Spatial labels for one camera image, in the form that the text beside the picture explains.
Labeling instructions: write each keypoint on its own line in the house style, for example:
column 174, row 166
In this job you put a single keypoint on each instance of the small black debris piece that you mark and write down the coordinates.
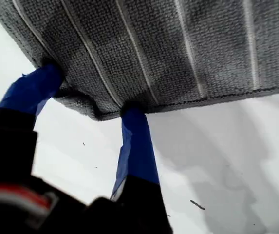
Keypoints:
column 197, row 204

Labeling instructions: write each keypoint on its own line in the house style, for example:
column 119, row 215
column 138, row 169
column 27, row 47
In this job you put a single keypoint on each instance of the grey striped towel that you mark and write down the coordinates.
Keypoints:
column 154, row 48

